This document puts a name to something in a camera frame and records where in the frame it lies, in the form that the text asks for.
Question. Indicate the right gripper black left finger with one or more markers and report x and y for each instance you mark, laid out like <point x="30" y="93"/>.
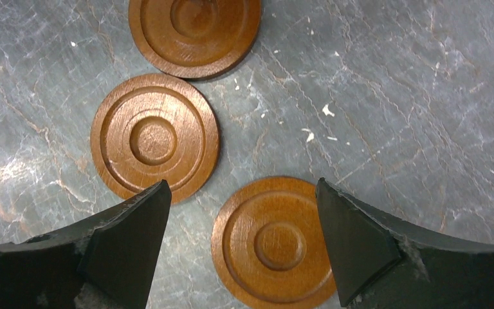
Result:
<point x="106" y="260"/>

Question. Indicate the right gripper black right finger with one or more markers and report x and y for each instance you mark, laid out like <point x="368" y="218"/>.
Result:
<point x="382" y="261"/>

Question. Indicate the brown grooved wooden coaster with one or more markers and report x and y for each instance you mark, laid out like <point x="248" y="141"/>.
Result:
<point x="268" y="246"/>
<point x="194" y="39"/>
<point x="155" y="127"/>

